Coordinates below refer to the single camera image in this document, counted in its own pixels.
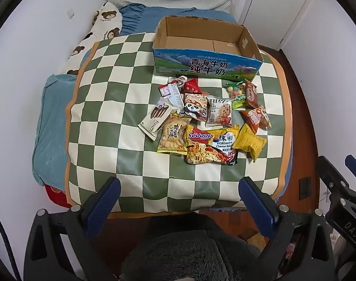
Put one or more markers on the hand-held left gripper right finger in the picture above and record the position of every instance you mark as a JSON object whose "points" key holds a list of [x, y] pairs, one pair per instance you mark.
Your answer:
{"points": [[255, 207]]}

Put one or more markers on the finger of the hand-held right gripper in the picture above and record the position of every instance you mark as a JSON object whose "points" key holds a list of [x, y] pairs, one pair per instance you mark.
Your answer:
{"points": [[330, 172], [355, 165]]}

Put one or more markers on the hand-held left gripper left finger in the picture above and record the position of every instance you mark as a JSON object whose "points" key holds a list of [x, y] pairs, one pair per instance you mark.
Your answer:
{"points": [[104, 207]]}

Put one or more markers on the plain yellow snack packet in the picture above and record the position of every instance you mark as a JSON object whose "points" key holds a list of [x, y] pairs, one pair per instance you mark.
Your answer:
{"points": [[249, 142]]}

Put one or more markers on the yellow instant noodle packet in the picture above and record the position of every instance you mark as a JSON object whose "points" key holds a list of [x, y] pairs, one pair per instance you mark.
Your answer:
{"points": [[210, 149]]}

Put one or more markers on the orange panda snack packet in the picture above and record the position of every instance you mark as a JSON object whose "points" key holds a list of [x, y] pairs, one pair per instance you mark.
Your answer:
{"points": [[255, 117]]}

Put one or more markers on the white wafer stick packet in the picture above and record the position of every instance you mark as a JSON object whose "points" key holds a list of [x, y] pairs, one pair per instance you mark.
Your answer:
{"points": [[153, 123]]}

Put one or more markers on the yellow biscuit packet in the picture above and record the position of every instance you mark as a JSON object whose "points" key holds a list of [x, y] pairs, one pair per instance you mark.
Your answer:
{"points": [[172, 134]]}

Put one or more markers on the white cookie packet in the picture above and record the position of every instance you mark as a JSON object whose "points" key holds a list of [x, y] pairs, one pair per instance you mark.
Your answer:
{"points": [[219, 112]]}

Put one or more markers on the brown snack packet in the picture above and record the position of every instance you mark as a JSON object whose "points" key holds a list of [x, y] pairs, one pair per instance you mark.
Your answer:
{"points": [[251, 93]]}

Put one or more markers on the colourful candy bag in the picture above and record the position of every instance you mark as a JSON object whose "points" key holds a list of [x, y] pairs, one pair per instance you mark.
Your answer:
{"points": [[236, 92]]}

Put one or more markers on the beige panda snack packet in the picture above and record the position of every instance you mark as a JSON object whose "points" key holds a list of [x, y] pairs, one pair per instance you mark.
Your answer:
{"points": [[194, 106]]}

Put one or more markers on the red white snack packet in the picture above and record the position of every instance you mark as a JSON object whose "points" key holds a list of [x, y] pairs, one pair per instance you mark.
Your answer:
{"points": [[169, 92]]}

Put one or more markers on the red triangular snack packet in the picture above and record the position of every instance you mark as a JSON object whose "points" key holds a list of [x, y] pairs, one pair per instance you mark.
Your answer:
{"points": [[192, 85]]}

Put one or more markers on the small white snack packet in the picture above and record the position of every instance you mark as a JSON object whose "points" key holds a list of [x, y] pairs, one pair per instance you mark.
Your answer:
{"points": [[178, 79]]}

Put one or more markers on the blue printed cardboard box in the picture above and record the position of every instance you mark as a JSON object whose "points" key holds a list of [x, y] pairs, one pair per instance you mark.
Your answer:
{"points": [[195, 64]]}

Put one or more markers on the small black floor object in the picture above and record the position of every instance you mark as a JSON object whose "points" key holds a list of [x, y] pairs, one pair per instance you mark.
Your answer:
{"points": [[305, 187]]}

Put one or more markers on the green white checkered mat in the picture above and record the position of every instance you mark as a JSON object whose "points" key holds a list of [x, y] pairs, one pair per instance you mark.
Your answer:
{"points": [[122, 166]]}

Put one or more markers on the red cushion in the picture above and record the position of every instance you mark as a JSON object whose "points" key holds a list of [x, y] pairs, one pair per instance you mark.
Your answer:
{"points": [[56, 196]]}

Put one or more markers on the grey fluffy pants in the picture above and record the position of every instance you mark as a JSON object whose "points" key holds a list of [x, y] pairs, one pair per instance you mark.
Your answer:
{"points": [[189, 248]]}

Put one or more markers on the blue pillow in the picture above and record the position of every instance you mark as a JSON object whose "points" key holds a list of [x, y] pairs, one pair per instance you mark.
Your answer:
{"points": [[52, 123]]}

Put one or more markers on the white door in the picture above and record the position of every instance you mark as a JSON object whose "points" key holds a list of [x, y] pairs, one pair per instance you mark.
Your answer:
{"points": [[280, 5]]}

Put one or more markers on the bear print pillow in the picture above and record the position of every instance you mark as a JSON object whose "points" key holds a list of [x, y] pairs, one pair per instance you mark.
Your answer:
{"points": [[104, 20]]}

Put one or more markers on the blue bed sheet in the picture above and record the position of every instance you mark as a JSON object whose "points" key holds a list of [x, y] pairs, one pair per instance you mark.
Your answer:
{"points": [[142, 17]]}

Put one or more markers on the white wall switch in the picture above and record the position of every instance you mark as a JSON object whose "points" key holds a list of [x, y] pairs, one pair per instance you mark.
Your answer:
{"points": [[70, 13]]}

